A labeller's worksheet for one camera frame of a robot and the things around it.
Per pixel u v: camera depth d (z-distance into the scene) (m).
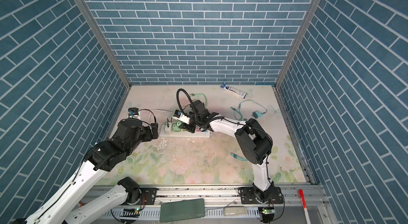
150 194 0.74
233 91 1.16
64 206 0.40
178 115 0.77
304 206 0.71
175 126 0.88
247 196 0.74
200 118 0.72
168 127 0.89
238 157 0.86
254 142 0.51
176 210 0.69
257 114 1.02
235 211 0.68
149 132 0.64
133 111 0.61
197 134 0.91
